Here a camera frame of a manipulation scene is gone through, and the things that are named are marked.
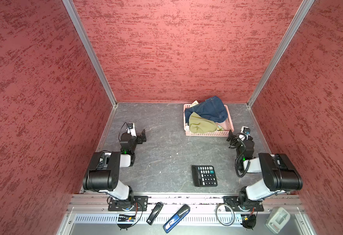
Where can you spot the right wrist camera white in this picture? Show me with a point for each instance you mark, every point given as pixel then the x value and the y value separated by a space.
pixel 245 130

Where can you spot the grey plastic dispenser box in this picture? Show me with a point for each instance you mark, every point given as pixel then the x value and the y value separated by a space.
pixel 278 218

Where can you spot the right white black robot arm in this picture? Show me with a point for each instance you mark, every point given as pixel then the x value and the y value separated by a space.
pixel 279 175

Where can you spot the pastel patterned cloth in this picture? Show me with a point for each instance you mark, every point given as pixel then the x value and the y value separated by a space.
pixel 219 127

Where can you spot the small circuit board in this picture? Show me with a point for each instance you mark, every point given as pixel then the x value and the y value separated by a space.
pixel 249 222
pixel 126 218

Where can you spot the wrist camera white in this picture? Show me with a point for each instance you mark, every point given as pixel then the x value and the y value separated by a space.
pixel 130 128
pixel 245 130

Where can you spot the pink plastic basket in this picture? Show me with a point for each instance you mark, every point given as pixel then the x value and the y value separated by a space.
pixel 227 125

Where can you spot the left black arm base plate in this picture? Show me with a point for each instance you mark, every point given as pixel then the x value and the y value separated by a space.
pixel 133 203

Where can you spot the blue black stapler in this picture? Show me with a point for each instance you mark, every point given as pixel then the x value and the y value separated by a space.
pixel 176 218

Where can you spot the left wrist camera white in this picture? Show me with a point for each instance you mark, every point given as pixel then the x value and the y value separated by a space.
pixel 130 128

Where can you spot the left small circuit board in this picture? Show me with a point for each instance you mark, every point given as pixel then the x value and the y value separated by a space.
pixel 126 218

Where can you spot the black desk calculator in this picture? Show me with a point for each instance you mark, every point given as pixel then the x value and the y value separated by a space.
pixel 204 176

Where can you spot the right small circuit board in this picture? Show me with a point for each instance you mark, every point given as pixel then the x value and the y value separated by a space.
pixel 249 222

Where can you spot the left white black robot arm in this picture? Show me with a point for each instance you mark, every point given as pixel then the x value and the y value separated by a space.
pixel 102 174

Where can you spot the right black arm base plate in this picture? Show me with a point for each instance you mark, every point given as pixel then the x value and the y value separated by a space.
pixel 243 205

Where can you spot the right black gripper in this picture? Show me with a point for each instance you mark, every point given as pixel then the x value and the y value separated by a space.
pixel 231 136

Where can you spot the olive green skirt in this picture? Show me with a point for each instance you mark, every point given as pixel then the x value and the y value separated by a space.
pixel 200 125

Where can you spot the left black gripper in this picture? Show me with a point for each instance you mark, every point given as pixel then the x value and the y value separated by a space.
pixel 139 138

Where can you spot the blue denim skirt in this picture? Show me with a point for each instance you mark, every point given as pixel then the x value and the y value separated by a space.
pixel 212 109

